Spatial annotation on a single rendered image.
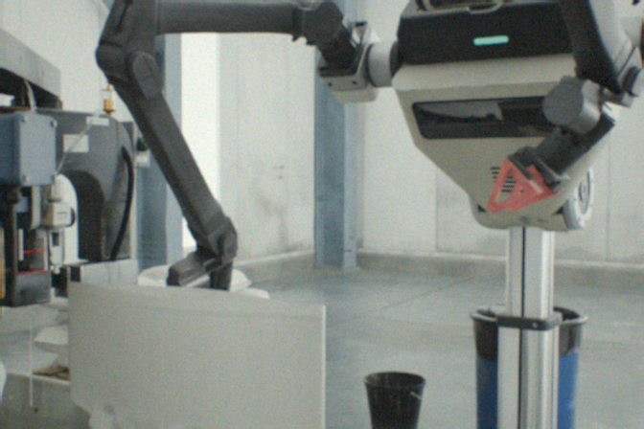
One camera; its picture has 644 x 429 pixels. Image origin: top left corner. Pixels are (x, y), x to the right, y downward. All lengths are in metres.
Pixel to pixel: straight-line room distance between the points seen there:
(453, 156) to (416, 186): 8.25
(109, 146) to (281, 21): 0.39
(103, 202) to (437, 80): 0.65
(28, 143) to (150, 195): 6.40
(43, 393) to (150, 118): 0.95
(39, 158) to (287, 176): 8.44
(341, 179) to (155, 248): 3.29
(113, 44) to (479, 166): 0.70
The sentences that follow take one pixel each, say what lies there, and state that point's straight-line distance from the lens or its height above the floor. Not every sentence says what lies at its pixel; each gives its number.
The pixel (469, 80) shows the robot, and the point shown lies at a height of 1.39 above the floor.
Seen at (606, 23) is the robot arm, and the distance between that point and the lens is 1.09.
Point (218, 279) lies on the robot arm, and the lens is 1.47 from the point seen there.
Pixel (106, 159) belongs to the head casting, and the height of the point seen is 1.26.
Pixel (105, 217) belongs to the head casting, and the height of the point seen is 1.15.
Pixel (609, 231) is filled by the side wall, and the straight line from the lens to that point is 9.11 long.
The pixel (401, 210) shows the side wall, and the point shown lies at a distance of 9.84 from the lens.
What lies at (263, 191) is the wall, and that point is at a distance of 9.02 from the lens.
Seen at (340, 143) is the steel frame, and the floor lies 1.61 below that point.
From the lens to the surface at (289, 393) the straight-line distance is 1.14.
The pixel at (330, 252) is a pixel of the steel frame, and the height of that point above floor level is 0.22.
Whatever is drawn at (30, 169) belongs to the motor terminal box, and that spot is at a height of 1.23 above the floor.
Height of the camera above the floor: 1.23
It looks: 3 degrees down
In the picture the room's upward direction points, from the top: straight up
